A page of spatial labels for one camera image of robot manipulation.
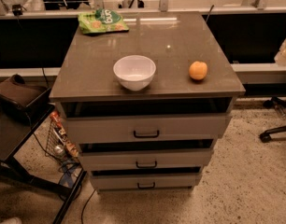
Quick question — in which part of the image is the drawer black handle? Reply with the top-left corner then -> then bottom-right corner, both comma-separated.
137,182 -> 155,189
136,161 -> 157,169
133,130 -> 160,138

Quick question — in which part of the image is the wire basket with snacks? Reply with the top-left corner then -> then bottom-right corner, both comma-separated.
46,110 -> 79,164

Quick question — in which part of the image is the black office chair base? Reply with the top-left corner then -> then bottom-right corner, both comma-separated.
259,97 -> 286,143

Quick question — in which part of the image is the green rice chip bag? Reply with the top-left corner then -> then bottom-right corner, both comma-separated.
78,8 -> 129,35

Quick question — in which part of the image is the black floor cable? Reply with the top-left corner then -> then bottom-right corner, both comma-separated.
80,189 -> 96,224

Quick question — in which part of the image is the grey drawer cabinet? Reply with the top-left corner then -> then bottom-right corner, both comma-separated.
50,12 -> 245,191

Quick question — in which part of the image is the top drawer black handle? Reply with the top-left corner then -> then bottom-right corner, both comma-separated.
133,130 -> 160,138

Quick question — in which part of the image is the orange fruit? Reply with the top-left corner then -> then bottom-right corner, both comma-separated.
189,61 -> 207,80

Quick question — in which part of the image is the black side table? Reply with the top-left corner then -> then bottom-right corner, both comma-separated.
0,105 -> 86,224

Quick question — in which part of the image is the white bowl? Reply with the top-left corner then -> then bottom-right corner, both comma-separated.
113,55 -> 156,91

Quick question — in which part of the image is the bottom drawer black handle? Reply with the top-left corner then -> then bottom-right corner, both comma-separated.
137,182 -> 155,189

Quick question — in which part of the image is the black power adapter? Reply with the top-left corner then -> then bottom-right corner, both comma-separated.
12,5 -> 22,16

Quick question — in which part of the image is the middle drawer black handle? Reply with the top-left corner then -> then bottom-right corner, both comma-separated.
136,161 -> 157,169

